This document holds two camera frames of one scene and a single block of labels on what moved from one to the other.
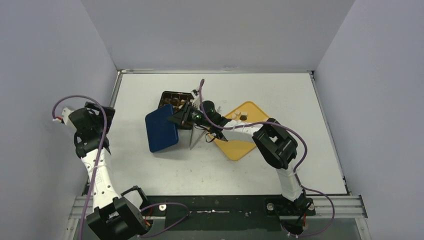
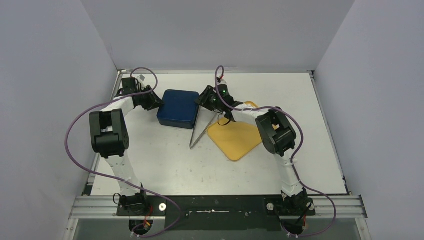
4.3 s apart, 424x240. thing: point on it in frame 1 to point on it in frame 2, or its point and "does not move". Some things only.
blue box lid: [162, 133] to [179, 105]
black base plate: [200, 213] does not move
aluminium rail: [343, 207] does not move
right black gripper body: [185, 115] to [205, 99]
